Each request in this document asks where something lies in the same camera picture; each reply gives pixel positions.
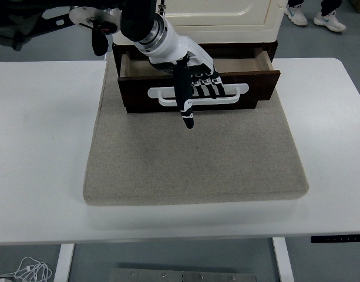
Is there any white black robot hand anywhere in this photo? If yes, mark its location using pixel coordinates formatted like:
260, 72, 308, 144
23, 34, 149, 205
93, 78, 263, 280
135, 22, 228, 130

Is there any dark wooden drawer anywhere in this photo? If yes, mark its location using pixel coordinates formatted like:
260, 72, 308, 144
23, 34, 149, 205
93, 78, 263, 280
117, 48, 281, 114

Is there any white drawer handle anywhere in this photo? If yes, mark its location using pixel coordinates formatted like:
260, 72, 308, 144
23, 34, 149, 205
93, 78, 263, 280
147, 83, 249, 107

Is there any dark wooden cabinet base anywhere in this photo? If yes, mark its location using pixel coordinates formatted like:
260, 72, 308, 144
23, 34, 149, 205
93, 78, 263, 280
112, 40, 279, 114

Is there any cream cabinet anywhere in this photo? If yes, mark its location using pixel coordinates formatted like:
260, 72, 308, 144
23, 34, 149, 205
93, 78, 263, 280
112, 0, 288, 45

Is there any beige fabric mat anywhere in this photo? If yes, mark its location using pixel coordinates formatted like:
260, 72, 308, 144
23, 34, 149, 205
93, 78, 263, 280
82, 54, 309, 206

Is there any person's leg with white shoe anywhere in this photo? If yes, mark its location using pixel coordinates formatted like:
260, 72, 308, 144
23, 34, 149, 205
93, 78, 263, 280
313, 0, 347, 32
284, 0, 308, 26

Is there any white table leg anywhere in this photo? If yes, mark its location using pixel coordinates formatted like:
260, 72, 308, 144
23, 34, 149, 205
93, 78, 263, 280
52, 243, 76, 282
272, 237, 295, 282

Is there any black table control panel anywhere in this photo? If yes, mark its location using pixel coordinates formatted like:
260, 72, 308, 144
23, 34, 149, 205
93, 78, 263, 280
311, 234, 360, 244

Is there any white cable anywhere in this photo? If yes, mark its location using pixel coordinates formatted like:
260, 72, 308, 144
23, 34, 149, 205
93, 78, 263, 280
0, 256, 53, 282

